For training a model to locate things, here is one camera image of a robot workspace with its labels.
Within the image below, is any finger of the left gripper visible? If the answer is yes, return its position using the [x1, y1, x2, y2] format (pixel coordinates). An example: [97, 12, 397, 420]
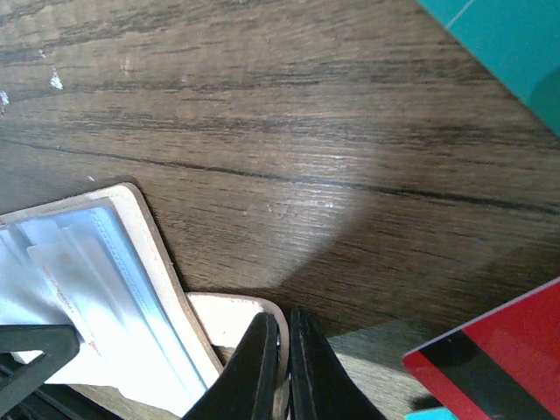
[0, 323, 83, 412]

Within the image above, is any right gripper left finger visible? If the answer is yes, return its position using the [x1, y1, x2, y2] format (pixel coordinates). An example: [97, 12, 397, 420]
[184, 313, 279, 420]

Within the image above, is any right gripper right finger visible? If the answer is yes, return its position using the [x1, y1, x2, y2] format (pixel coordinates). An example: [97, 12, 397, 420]
[290, 309, 385, 419]

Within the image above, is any white card red pattern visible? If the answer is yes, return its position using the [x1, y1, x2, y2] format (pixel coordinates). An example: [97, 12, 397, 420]
[26, 242, 102, 358]

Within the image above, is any beige card holder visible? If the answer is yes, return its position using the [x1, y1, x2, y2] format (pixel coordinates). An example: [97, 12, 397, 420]
[1, 183, 290, 419]

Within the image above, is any red card black stripe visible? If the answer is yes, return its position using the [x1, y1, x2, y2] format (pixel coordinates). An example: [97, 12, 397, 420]
[402, 279, 559, 419]

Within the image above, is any teal VIP card front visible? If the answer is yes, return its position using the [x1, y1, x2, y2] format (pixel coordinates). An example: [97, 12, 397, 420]
[404, 407, 458, 420]

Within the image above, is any teal vip card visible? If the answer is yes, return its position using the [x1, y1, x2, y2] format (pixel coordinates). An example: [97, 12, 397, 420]
[418, 0, 559, 134]
[404, 407, 458, 420]

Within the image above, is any teal VIP card behind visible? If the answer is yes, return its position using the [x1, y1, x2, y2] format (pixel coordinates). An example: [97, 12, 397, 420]
[418, 0, 559, 134]

